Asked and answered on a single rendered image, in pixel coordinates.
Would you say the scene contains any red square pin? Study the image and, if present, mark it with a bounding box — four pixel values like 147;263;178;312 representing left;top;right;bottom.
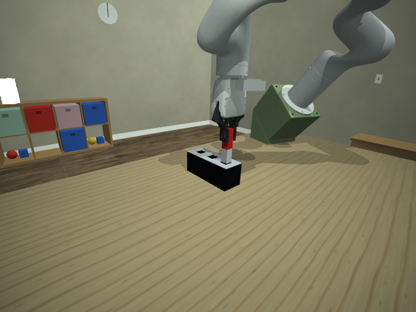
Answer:
221;127;234;163

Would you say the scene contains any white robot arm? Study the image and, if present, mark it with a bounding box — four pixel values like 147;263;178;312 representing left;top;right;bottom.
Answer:
197;0;395;115

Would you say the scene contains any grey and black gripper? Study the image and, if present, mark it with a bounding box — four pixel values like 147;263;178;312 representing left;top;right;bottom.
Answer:
211;77;246;143

